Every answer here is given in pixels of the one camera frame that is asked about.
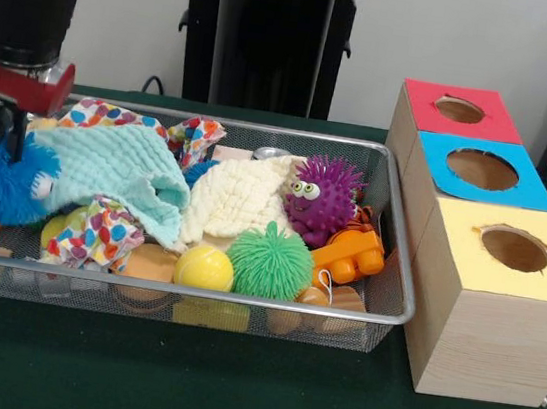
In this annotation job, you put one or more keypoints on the small colourful dotted cloth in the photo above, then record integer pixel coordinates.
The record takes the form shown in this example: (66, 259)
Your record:
(98, 232)

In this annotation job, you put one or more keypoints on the orange toy building block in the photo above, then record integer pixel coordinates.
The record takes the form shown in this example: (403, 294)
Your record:
(350, 255)

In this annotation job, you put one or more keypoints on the large colourful dotted cloth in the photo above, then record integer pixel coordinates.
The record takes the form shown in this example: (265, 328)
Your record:
(103, 117)

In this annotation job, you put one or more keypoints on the tan orange ball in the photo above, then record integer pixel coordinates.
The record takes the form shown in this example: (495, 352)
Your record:
(148, 264)

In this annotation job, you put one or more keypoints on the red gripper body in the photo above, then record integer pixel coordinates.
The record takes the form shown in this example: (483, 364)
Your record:
(17, 85)

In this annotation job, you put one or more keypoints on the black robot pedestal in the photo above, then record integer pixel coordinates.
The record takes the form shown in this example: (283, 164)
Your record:
(265, 42)

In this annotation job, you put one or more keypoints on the wooden box with three holes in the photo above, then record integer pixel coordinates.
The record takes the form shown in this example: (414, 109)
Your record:
(500, 325)

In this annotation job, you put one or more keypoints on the cream white cloth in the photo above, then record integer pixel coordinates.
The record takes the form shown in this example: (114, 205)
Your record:
(239, 200)

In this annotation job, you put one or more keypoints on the shallow clear mesh bin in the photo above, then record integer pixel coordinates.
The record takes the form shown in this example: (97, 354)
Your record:
(387, 300)

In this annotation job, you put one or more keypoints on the mint green cloth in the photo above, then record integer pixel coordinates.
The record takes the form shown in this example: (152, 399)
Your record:
(122, 169)

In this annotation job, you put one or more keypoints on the dark green table cloth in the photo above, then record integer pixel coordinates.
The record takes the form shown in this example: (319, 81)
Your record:
(229, 390)

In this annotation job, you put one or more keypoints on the yellow ball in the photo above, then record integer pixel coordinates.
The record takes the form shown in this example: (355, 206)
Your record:
(205, 268)

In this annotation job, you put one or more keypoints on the green spiky rubber ball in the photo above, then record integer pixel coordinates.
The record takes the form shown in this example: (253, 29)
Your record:
(269, 261)

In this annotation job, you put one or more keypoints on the purple spiky ball with eyes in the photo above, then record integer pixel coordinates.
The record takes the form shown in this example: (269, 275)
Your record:
(326, 201)

